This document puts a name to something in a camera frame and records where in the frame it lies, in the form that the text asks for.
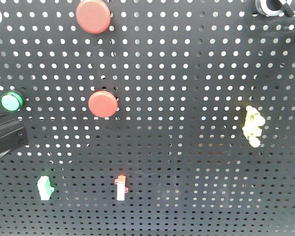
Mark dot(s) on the red mushroom button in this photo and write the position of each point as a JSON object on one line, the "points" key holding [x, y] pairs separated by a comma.
{"points": [[93, 16], [103, 104]]}

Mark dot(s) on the black rotary selector knob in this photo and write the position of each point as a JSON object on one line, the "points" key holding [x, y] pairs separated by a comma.
{"points": [[273, 8]]}

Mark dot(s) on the green round push button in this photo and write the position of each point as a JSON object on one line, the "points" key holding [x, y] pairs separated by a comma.
{"points": [[12, 101]]}

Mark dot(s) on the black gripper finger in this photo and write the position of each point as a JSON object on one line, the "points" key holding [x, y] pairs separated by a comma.
{"points": [[13, 134]]}

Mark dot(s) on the lower red mushroom button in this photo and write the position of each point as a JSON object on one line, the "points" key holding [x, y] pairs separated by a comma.
{"points": [[103, 104]]}

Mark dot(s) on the black perforated pegboard panel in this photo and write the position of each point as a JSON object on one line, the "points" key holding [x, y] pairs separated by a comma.
{"points": [[183, 72]]}

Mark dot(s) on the yellow toggle switch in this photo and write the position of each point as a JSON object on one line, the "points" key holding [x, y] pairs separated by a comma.
{"points": [[251, 129]]}

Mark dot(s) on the white red-tipped rocker switch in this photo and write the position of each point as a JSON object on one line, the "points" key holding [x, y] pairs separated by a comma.
{"points": [[121, 188]]}

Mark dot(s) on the white green-tipped rocker switch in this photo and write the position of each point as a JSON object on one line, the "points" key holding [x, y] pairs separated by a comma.
{"points": [[44, 188]]}

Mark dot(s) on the upper red mushroom button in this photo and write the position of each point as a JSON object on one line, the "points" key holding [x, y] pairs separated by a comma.
{"points": [[93, 16]]}

